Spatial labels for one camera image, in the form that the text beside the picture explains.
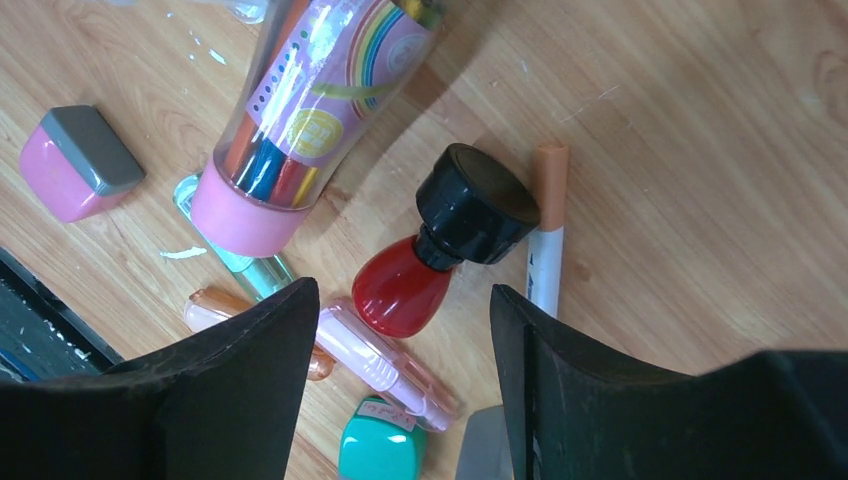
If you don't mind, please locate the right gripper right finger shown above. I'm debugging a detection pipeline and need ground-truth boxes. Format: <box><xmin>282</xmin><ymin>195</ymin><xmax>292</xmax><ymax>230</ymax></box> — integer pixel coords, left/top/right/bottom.
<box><xmin>490</xmin><ymin>285</ymin><xmax>847</xmax><ymax>479</ymax></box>

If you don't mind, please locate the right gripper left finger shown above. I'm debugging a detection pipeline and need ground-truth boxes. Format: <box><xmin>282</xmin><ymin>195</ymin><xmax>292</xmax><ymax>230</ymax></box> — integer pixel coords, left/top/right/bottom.
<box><xmin>1</xmin><ymin>277</ymin><xmax>319</xmax><ymax>479</ymax></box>

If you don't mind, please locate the orange mini highlighter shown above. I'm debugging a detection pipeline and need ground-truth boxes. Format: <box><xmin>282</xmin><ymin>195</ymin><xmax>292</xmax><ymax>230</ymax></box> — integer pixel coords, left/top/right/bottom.
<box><xmin>183</xmin><ymin>287</ymin><xmax>336</xmax><ymax>381</ymax></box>

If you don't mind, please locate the green mini highlighter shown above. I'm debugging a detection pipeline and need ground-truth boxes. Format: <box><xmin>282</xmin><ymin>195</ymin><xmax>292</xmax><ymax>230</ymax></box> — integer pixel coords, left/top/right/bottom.
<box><xmin>172</xmin><ymin>172</ymin><xmax>296</xmax><ymax>301</ymax></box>

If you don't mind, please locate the orange cap white marker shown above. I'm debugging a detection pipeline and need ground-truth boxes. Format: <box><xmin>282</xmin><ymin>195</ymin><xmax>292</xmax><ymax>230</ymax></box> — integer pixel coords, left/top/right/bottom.
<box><xmin>526</xmin><ymin>146</ymin><xmax>570</xmax><ymax>319</ymax></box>

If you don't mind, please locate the teal eraser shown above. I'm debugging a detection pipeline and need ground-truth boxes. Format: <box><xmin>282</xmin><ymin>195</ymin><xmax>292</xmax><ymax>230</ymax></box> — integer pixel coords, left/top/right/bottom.
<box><xmin>337</xmin><ymin>396</ymin><xmax>428</xmax><ymax>480</ymax></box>

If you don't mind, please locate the pink mini highlighter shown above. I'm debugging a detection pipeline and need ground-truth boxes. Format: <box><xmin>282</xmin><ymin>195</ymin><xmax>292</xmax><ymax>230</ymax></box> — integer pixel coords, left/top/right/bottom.
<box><xmin>315</xmin><ymin>298</ymin><xmax>458</xmax><ymax>432</ymax></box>

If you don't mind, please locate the red black stamp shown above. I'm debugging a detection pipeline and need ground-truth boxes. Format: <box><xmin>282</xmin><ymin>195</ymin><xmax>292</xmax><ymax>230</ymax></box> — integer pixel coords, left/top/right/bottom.
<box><xmin>352</xmin><ymin>143</ymin><xmax>541</xmax><ymax>338</ymax></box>

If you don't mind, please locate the pink eraser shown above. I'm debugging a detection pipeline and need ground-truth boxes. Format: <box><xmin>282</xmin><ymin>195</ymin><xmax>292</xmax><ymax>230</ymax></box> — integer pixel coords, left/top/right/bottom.
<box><xmin>19</xmin><ymin>105</ymin><xmax>146</xmax><ymax>223</ymax></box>

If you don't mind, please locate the pink highlighter pack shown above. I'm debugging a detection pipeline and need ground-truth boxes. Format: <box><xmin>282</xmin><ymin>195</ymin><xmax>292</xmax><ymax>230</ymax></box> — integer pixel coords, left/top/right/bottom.
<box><xmin>193</xmin><ymin>1</ymin><xmax>447</xmax><ymax>256</ymax></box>

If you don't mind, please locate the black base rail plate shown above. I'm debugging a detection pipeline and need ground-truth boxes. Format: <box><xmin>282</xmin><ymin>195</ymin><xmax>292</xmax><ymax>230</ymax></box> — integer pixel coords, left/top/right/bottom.
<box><xmin>1</xmin><ymin>249</ymin><xmax>124</xmax><ymax>383</ymax></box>

